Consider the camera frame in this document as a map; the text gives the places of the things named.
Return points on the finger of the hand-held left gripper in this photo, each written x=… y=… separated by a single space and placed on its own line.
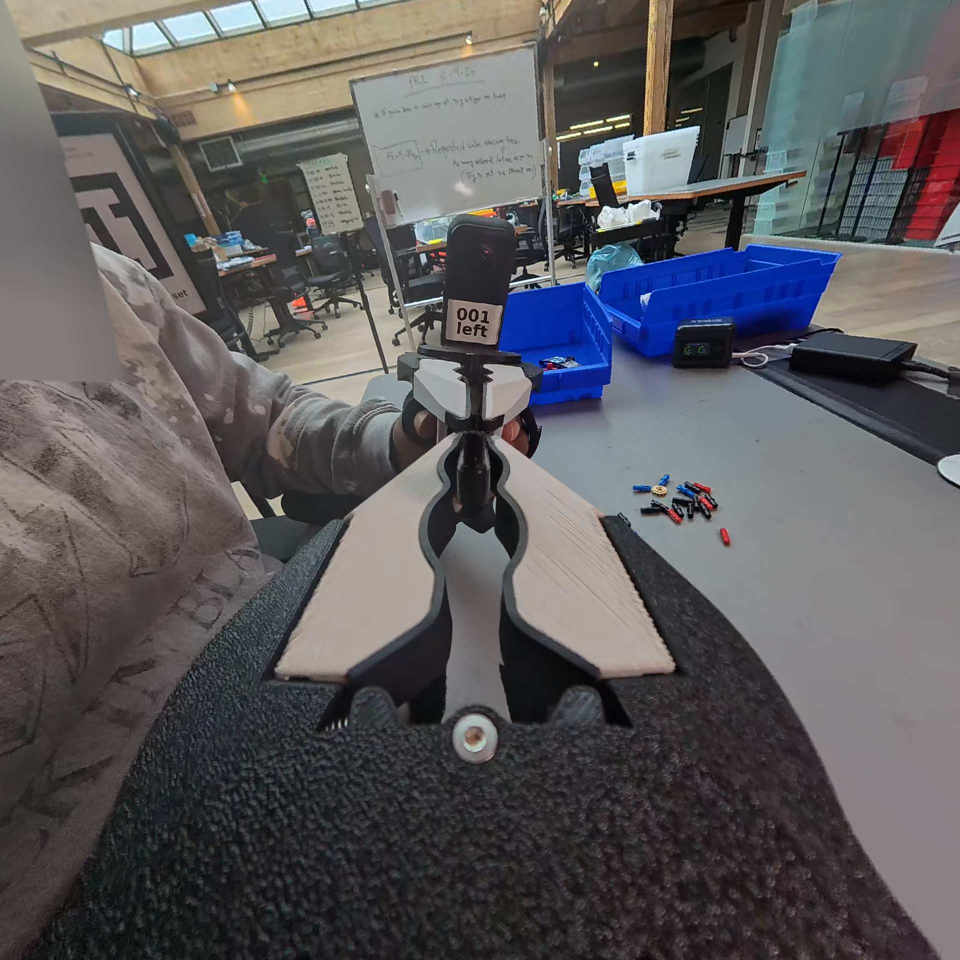
x=502 y=390
x=439 y=386

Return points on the pile of small toy pins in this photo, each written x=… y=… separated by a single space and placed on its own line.
x=686 y=499

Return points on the long blue plastic bin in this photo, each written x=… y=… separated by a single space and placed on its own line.
x=712 y=300

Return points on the short blue plastic bin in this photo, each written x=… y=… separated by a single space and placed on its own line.
x=555 y=330

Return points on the person's left forearm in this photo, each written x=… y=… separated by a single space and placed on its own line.
x=315 y=427

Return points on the storage rack of red bins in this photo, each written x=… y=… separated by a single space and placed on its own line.
x=915 y=180

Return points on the cluttered wooden table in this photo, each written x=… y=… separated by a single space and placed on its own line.
x=240 y=259

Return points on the white instruction booklet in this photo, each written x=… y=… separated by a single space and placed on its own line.
x=949 y=234

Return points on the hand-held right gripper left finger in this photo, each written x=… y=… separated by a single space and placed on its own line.
x=375 y=585

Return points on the grey desk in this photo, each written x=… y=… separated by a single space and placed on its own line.
x=750 y=600

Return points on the silver booklet stand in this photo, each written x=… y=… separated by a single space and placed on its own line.
x=951 y=471

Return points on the person's grey printed sweatshirt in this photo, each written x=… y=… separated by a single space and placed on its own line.
x=112 y=562

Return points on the black power adapter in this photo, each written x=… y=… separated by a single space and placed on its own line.
x=851 y=352

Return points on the black desk mat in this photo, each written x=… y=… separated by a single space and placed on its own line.
x=862 y=405

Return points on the black framed marker sign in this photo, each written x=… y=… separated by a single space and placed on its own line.
x=150 y=225

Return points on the black battery charger box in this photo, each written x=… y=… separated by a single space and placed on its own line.
x=703 y=343

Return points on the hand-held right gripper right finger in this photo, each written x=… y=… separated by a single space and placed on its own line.
x=585 y=585

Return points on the teal plastic bag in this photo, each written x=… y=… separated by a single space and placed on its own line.
x=615 y=262

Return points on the whiteboard on stand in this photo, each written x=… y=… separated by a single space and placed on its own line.
x=450 y=127

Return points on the white storage box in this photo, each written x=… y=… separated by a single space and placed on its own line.
x=664 y=157

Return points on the person's left hand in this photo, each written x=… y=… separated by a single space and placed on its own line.
x=431 y=431

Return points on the wooden top office table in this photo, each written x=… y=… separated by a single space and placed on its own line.
x=712 y=186

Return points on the white crumpled plastic bag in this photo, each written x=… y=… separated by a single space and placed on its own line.
x=626 y=214

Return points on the paper flip chart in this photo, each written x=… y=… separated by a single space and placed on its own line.
x=330 y=191

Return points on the black office chair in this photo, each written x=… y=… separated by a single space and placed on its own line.
x=289 y=300
x=334 y=270

